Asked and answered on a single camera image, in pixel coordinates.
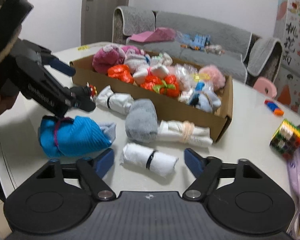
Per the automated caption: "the white roll beige band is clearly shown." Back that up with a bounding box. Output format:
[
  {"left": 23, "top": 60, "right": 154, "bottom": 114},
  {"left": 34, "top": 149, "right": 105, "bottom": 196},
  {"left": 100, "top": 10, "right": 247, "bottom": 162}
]
[{"left": 157, "top": 120, "right": 213, "bottom": 148}]

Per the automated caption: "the light blue cloth bundle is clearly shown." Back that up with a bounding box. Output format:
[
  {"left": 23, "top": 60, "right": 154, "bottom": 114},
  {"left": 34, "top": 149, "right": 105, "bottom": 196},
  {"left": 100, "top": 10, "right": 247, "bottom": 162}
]
[{"left": 187, "top": 80, "right": 222, "bottom": 113}]

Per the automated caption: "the white roll pink band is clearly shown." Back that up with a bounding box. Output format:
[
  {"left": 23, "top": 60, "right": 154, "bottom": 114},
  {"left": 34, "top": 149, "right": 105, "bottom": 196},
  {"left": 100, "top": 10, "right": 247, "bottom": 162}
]
[{"left": 133, "top": 64, "right": 170, "bottom": 85}]

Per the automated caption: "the wooden door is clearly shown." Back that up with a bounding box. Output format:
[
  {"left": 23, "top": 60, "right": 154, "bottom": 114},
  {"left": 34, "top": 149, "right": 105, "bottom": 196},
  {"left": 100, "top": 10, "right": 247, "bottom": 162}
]
[{"left": 81, "top": 0, "right": 129, "bottom": 45}]

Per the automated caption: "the brown cardboard box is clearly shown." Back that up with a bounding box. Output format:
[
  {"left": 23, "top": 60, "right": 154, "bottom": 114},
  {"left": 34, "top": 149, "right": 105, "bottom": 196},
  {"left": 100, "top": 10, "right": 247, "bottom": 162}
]
[{"left": 70, "top": 55, "right": 233, "bottom": 142}]

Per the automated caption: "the blue toy on sofa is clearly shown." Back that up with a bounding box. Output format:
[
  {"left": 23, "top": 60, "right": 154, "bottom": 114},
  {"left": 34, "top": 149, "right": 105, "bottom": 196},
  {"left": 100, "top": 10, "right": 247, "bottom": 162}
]
[{"left": 180, "top": 34, "right": 211, "bottom": 50}]

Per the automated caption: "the clear plastic bag bundle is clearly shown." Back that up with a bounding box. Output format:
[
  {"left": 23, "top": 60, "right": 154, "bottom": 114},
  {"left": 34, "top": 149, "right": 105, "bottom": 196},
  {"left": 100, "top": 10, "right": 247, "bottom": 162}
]
[{"left": 174, "top": 64, "right": 198, "bottom": 92}]

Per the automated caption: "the blue orange block toy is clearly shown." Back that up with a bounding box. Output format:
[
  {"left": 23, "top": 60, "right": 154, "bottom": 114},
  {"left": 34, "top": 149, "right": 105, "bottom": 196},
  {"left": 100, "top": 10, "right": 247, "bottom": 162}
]
[{"left": 264, "top": 100, "right": 284, "bottom": 116}]

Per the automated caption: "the white cloth bundle blue band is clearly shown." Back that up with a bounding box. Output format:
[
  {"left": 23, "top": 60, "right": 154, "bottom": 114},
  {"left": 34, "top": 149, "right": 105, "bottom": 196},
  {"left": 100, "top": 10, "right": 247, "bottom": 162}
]
[{"left": 124, "top": 53, "right": 173, "bottom": 74}]

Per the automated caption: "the small plush on sofa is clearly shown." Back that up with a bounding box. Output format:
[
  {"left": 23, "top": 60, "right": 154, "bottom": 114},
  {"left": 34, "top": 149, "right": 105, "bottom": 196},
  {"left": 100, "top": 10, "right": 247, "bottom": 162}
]
[{"left": 204, "top": 44, "right": 224, "bottom": 55}]

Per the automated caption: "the orange plastic bag bundle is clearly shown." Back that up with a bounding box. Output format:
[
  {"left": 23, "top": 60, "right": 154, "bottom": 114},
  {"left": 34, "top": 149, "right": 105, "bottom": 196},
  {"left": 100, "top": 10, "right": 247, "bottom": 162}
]
[{"left": 107, "top": 64, "right": 134, "bottom": 84}]

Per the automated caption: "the grey sock bundle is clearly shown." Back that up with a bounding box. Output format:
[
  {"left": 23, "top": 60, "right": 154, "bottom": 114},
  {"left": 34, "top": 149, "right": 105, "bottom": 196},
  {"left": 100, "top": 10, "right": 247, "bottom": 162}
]
[{"left": 125, "top": 99, "right": 158, "bottom": 143}]

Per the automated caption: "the multicolour block cube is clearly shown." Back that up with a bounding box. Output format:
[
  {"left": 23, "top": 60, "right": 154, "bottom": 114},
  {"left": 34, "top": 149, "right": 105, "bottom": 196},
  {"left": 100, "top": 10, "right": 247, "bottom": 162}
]
[{"left": 269, "top": 119, "right": 300, "bottom": 160}]

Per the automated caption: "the white roll black band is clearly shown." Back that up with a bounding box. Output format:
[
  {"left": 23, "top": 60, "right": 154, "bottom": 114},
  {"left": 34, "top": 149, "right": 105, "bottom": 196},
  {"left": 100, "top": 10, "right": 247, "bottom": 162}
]
[
  {"left": 95, "top": 85, "right": 134, "bottom": 115},
  {"left": 120, "top": 143, "right": 179, "bottom": 178}
]

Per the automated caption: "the grey sofa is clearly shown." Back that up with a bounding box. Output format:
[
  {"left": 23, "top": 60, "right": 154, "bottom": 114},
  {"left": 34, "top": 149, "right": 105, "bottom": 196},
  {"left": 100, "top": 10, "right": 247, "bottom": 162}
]
[{"left": 112, "top": 6, "right": 283, "bottom": 86}]

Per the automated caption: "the left hand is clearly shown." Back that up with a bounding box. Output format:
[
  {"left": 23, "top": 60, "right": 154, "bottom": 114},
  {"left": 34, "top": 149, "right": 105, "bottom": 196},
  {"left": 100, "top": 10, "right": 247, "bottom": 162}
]
[{"left": 0, "top": 80, "right": 19, "bottom": 115}]

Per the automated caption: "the blue knit sock bundle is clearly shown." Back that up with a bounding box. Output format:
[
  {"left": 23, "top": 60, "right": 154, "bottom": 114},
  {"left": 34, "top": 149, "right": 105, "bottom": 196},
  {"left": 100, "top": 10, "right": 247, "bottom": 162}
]
[{"left": 38, "top": 115, "right": 116, "bottom": 158}]

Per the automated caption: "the pink child chair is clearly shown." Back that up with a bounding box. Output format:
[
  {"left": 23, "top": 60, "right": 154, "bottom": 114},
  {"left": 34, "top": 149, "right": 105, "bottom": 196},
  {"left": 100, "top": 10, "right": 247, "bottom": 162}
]
[{"left": 253, "top": 77, "right": 277, "bottom": 98}]

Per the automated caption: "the pink cushion on sofa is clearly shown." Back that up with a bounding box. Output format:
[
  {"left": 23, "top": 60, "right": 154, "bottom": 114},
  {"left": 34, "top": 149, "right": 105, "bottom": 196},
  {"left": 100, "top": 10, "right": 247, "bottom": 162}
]
[{"left": 130, "top": 27, "right": 176, "bottom": 43}]

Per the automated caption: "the flower poster board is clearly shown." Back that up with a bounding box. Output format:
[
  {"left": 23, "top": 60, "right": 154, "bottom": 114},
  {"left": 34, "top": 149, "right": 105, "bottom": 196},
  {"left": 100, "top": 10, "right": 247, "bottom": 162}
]
[{"left": 274, "top": 0, "right": 300, "bottom": 114}]

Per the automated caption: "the yellow item on table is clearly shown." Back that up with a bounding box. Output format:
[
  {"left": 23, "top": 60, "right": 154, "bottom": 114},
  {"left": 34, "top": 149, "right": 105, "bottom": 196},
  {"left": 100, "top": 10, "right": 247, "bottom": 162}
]
[{"left": 77, "top": 45, "right": 90, "bottom": 51}]

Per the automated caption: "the magenta plush toy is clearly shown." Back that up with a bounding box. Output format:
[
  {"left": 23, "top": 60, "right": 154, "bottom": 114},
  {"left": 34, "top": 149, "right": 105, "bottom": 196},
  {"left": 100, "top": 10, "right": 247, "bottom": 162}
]
[{"left": 92, "top": 43, "right": 145, "bottom": 74}]

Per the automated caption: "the purple water bottle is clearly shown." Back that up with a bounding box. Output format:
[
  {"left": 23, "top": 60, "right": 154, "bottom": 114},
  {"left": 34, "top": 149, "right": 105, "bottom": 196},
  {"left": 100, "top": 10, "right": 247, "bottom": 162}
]
[{"left": 287, "top": 146, "right": 300, "bottom": 239}]

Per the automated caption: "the black haired doll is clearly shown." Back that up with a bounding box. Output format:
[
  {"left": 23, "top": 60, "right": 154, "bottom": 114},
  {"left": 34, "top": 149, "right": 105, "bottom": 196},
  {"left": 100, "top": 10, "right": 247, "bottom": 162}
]
[{"left": 70, "top": 83, "right": 97, "bottom": 100}]

